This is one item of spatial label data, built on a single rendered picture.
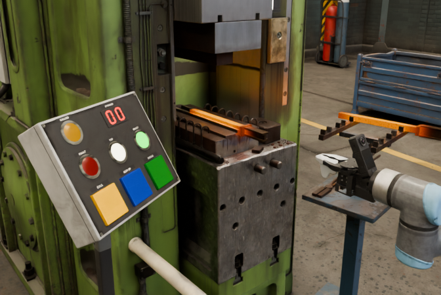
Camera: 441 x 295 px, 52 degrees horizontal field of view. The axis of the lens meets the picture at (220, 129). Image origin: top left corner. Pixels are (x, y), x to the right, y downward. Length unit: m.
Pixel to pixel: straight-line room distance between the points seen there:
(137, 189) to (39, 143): 0.25
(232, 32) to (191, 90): 0.59
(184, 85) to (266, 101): 0.38
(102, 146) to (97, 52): 0.40
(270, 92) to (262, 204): 0.46
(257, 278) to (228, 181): 0.47
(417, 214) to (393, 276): 1.52
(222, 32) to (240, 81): 0.49
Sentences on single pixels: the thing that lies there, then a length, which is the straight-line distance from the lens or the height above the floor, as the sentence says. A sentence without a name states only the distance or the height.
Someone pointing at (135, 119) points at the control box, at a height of 1.14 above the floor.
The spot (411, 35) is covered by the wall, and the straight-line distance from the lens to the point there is 10.32.
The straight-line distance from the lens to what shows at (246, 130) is 1.55.
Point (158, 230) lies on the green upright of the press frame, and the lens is 1.67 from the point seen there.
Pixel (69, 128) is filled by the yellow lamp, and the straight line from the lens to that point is 1.05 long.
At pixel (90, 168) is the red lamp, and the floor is 1.09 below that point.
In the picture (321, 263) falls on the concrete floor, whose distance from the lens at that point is 2.68.
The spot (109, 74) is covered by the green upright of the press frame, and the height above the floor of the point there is 1.22.
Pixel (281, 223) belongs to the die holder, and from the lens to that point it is 1.79.
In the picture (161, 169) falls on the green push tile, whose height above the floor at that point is 1.01.
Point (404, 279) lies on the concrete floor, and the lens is 2.68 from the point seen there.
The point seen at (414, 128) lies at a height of 0.94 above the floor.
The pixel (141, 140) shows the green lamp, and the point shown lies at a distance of 1.19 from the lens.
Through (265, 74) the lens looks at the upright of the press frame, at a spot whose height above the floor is 1.14.
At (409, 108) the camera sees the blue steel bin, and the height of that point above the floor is 0.21.
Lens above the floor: 1.47
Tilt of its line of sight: 18 degrees down
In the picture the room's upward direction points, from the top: straight up
